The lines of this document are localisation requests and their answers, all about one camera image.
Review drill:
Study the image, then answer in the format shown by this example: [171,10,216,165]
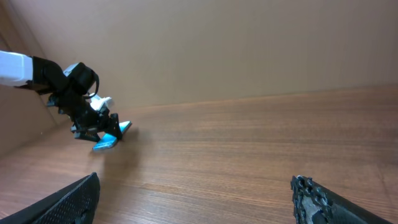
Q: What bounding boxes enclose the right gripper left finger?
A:
[1,172,100,224]

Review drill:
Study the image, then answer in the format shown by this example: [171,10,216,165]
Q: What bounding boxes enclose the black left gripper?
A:
[47,90,123,142]

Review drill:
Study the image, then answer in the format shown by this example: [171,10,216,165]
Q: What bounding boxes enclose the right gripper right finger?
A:
[290,175,391,224]

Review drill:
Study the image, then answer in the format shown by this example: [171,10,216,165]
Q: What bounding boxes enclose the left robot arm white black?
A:
[1,51,123,142]

